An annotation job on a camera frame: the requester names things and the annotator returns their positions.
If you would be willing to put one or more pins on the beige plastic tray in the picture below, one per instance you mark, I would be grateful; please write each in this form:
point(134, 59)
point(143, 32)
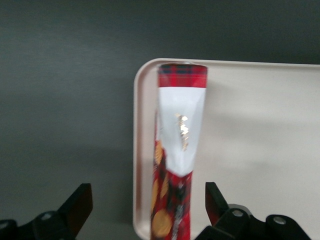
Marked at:
point(250, 125)

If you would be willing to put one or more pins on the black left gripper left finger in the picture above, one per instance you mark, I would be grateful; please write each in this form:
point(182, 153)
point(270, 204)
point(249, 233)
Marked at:
point(72, 207)

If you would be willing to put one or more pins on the red tartan cookie box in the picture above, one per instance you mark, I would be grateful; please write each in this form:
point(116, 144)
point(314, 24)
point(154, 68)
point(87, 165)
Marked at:
point(180, 112)

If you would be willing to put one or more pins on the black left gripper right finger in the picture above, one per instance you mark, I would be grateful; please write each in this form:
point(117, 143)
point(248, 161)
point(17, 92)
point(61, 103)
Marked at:
point(225, 215)

